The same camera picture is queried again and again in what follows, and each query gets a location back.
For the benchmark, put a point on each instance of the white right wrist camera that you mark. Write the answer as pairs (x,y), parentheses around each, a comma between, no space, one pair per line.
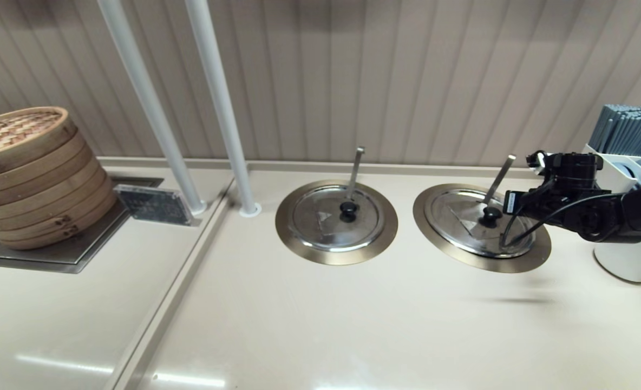
(538,160)

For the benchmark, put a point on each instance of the bamboo steamer baskets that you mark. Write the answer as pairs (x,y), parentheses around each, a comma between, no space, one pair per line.
(33,179)

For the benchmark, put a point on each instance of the grey chopsticks bundle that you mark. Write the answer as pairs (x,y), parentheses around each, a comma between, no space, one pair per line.
(629,130)

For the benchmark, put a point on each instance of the white cutlery holder box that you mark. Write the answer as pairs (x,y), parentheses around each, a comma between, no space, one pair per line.
(610,162)

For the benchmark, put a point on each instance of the clear acrylic label stand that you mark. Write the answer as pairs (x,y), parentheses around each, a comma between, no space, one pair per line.
(152,205)

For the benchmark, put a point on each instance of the white round jar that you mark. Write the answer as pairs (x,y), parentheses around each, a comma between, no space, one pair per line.
(623,260)

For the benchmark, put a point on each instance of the steel pot lid black knob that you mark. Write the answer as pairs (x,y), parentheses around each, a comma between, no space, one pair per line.
(456,216)
(320,216)

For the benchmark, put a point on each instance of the steel inset tray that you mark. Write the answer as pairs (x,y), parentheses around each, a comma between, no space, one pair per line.
(55,259)

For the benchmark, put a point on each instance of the white metal pole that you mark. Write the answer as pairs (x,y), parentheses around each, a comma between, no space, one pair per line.
(223,108)
(152,108)

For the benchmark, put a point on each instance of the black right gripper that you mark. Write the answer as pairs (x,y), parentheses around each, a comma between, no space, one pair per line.
(575,173)

